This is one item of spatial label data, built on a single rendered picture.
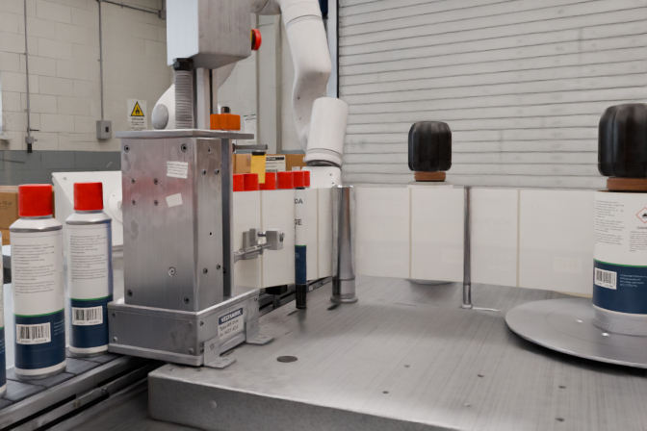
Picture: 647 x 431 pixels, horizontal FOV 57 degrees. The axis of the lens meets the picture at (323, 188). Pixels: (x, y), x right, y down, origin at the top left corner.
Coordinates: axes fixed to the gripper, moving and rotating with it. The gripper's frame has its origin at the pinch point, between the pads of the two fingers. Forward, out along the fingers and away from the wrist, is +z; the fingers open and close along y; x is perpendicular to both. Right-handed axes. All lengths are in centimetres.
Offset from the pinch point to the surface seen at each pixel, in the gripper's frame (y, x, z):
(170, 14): -16, -41, -31
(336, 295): 18.3, -28.4, 15.9
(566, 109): 44, 369, -192
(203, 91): -12.5, -31.8, -20.0
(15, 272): 0, -73, 21
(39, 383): 3, -69, 32
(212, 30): -3, -45, -24
